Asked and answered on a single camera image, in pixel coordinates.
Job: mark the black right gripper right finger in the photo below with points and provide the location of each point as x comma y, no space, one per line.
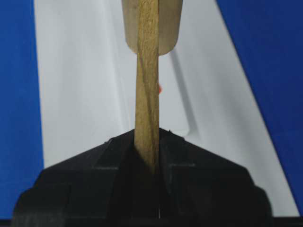
203,189

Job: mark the wooden mallet hammer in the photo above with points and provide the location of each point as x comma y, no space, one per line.
151,30

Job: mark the white foam board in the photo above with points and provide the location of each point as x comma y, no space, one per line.
87,88

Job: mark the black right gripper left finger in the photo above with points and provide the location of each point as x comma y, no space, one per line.
97,188

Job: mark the blue table cloth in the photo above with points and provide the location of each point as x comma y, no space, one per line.
267,36

